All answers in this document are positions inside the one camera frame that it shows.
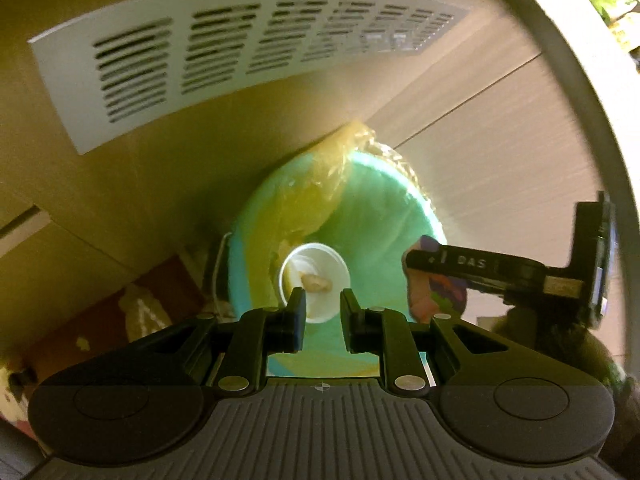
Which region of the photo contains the white plastic bowl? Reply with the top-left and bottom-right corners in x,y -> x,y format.
278,242 -> 351,325

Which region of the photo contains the white vent grille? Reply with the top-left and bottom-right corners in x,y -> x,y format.
27,0 -> 474,156

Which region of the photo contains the colourful snack packet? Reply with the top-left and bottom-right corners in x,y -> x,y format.
407,233 -> 469,324

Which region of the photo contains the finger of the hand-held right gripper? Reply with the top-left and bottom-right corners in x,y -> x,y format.
464,281 -> 545,306
405,244 -> 549,293

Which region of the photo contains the teal trash bin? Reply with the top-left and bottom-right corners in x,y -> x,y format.
212,120 -> 449,379

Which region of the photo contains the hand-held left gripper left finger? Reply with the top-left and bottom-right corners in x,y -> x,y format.
131,287 -> 307,394

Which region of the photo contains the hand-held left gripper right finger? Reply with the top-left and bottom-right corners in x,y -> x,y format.
340,288 -> 512,393

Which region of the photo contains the wooden cabinet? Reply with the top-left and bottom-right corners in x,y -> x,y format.
0,0 -> 548,376

